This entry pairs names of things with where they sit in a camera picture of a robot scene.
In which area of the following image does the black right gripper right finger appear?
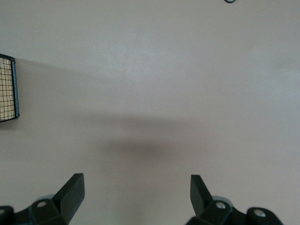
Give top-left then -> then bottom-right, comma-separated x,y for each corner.
186,174 -> 285,225

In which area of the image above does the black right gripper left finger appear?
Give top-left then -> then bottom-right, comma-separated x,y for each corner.
0,173 -> 85,225

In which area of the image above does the black wire mesh basket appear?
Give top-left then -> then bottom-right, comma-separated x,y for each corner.
0,53 -> 21,124

